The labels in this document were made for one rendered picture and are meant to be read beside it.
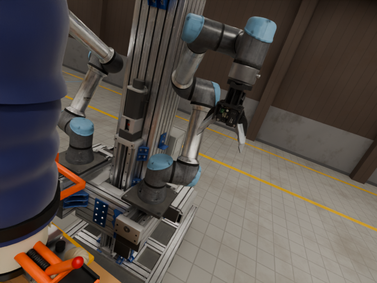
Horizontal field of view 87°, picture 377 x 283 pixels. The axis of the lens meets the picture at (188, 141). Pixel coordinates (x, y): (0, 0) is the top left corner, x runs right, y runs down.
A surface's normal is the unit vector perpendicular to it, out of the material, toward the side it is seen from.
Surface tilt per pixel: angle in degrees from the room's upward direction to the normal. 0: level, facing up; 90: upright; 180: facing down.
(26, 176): 108
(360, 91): 90
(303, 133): 90
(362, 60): 90
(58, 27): 84
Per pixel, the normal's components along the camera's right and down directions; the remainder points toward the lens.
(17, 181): 0.68, 0.68
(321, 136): -0.35, 0.28
